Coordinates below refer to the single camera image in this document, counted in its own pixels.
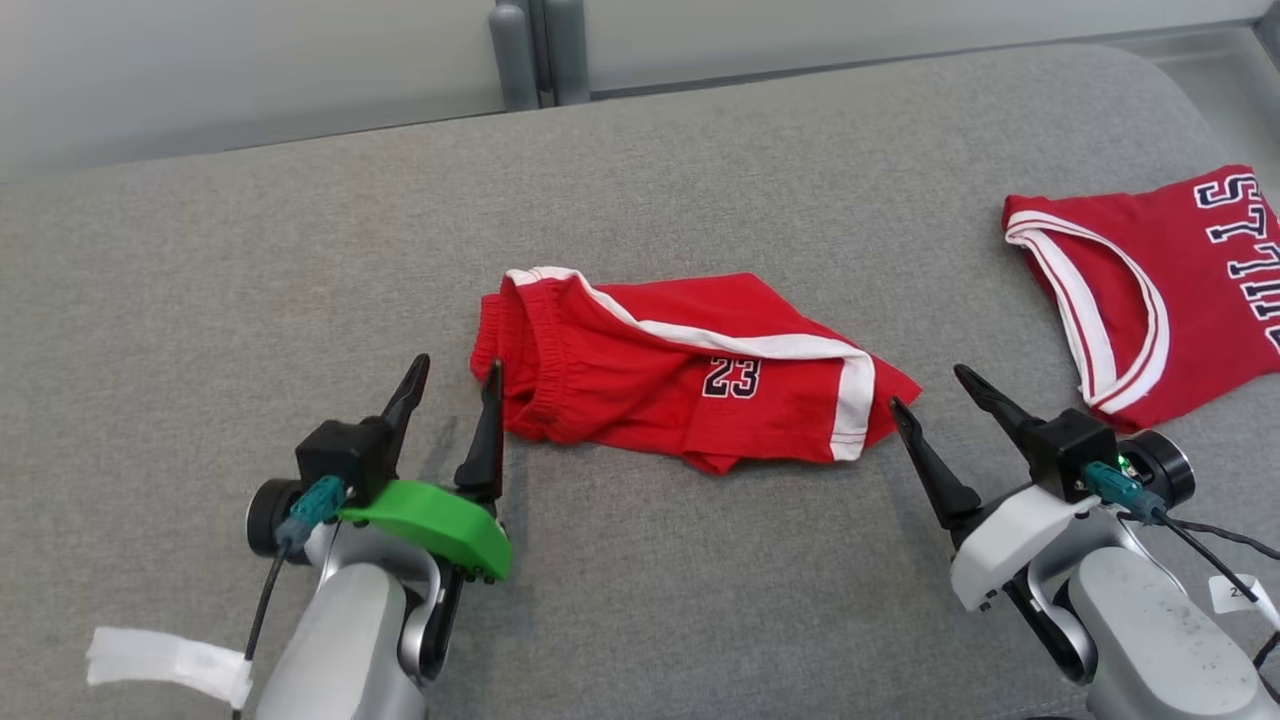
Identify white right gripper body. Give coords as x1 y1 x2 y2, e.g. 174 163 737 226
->
950 485 1101 613

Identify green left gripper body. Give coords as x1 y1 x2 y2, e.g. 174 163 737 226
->
340 480 513 584

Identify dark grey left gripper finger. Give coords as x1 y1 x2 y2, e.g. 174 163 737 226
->
455 360 505 504
380 353 432 466

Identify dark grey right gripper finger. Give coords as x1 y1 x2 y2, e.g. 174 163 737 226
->
889 398 983 531
953 365 1037 461

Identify red basketball shorts white stripes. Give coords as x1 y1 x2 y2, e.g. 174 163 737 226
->
470 266 923 476

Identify red basketball jersey white trim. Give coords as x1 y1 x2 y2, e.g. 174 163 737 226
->
1002 165 1280 433

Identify white tape flag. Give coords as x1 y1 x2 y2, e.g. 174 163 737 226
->
85 625 256 711

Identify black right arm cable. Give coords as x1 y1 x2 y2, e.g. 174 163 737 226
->
1083 460 1280 701

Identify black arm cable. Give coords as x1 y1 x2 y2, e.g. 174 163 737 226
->
1083 460 1280 701
232 477 348 720

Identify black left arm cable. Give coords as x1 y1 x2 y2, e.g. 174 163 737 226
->
232 477 348 720

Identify small white cable tag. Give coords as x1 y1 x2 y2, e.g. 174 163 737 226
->
1208 573 1280 631

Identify grey cylindrical post foot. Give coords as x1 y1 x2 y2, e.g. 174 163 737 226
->
545 0 592 106
488 4 541 112

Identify grey metal partition post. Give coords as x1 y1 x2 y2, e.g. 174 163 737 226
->
528 0 557 107

